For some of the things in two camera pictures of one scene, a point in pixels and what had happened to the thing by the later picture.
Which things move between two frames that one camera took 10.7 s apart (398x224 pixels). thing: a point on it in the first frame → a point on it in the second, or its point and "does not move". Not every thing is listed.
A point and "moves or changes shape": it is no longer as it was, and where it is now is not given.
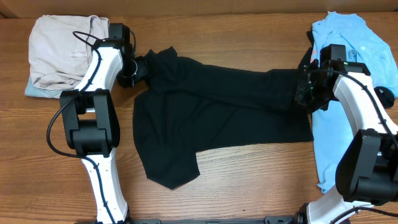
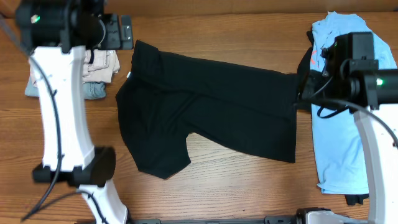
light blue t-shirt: (365, 46) does not move
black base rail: (279, 219) does not move
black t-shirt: (188, 106) moves or changes shape
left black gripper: (140, 68) → (113, 34)
